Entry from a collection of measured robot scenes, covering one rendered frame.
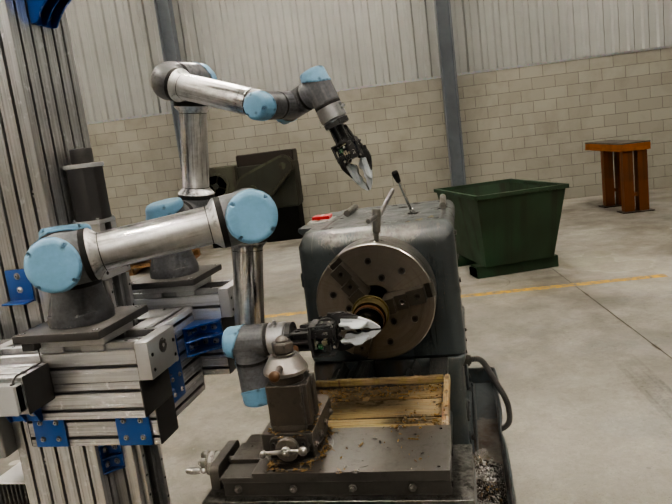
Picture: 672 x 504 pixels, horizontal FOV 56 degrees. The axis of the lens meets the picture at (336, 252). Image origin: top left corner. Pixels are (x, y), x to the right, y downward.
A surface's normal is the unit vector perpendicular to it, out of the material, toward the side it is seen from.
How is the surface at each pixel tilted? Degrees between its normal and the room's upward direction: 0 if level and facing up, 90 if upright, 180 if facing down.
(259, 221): 89
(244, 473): 0
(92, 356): 90
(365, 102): 90
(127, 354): 90
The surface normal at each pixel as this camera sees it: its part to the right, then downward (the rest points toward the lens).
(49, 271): 0.09, 0.17
